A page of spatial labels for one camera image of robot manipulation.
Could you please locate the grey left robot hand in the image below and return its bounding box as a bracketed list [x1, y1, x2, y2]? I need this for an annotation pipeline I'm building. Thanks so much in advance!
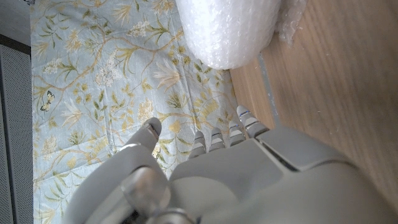
[62, 105, 398, 224]

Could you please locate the bubble wrap roll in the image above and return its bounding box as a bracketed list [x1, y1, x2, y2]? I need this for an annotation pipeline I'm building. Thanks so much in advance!
[175, 0, 308, 71]

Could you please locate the floral printed backdrop cloth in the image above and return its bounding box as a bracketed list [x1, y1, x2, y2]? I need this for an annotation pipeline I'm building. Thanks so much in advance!
[30, 0, 246, 224]

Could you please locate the grey perforated panel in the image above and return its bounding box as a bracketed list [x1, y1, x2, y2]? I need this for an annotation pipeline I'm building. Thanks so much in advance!
[0, 43, 34, 224]

